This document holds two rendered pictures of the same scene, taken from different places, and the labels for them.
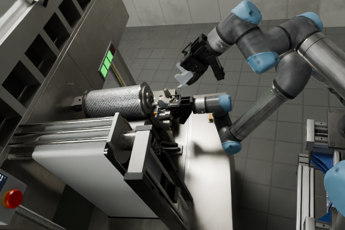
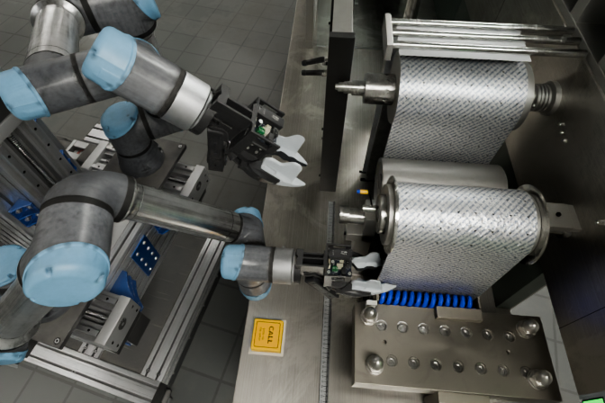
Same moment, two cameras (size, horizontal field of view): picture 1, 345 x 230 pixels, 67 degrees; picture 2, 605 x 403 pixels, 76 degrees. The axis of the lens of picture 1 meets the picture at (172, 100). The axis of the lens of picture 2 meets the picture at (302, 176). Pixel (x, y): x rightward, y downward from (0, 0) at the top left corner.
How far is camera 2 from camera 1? 109 cm
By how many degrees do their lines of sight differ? 78
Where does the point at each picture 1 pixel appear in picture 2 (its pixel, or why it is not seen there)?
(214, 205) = not seen: hidden behind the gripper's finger
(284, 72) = (105, 181)
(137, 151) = (344, 13)
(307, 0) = not seen: outside the picture
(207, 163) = (295, 237)
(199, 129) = (304, 306)
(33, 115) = (590, 86)
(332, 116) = (63, 327)
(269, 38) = not seen: hidden behind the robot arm
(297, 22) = (41, 62)
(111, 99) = (464, 189)
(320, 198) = (157, 323)
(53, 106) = (587, 146)
